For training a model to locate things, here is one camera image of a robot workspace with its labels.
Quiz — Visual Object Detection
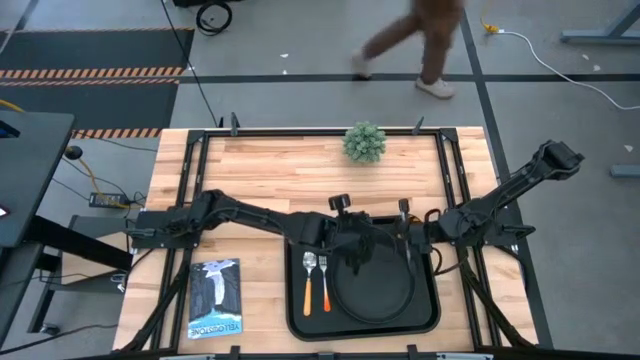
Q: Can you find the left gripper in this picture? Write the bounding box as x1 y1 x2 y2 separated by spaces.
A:
322 212 376 276

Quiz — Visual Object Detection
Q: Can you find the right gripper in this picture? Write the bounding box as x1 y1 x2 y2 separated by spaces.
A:
397 219 435 269

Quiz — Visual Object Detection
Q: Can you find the black round plate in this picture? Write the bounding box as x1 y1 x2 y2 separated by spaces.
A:
330 234 417 325

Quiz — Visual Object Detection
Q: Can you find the fork with orange handle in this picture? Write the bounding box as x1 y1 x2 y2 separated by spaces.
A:
318 255 333 314

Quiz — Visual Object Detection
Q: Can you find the spoon with yellow-orange handle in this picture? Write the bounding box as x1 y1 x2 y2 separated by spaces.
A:
301 250 319 318

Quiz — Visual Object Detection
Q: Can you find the black plastic tray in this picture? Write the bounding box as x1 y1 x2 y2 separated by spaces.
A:
283 215 442 343

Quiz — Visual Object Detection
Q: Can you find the green artificial potted plant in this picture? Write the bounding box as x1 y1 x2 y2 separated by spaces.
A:
342 121 388 165

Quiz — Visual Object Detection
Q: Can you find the person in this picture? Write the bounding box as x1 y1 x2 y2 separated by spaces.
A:
349 0 466 100

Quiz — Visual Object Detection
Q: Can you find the grey table foot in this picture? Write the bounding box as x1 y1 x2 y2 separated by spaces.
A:
609 164 640 180

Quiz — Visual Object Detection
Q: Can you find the black power adapter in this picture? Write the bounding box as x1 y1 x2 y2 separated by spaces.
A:
88 192 127 209

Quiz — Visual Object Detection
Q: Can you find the grey table leg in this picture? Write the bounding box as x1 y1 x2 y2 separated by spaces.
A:
559 0 640 46

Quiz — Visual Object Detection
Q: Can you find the black equipment box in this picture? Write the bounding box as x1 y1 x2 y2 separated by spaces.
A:
172 0 247 8

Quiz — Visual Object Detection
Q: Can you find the black hazard-striped floor mat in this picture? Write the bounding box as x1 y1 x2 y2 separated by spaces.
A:
0 27 195 80
0 78 180 140

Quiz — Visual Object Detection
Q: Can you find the black desk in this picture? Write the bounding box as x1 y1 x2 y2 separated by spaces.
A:
0 110 135 346

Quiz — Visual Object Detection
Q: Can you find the dark right arm cable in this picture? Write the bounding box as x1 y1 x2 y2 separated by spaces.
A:
430 245 470 277

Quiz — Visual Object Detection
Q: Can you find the black aluminium rig frame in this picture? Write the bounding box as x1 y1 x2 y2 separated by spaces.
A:
112 112 556 360

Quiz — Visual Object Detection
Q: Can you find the white floor cable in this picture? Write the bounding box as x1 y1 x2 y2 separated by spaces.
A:
497 28 640 111

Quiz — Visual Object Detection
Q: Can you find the black hanging cable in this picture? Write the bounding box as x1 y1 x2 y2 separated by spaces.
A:
158 0 221 127

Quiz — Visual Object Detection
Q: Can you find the coiled black cable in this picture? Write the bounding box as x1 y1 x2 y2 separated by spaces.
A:
195 0 234 37

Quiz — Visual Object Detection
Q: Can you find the yellow floor cable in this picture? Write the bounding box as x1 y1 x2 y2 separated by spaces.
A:
74 157 132 210

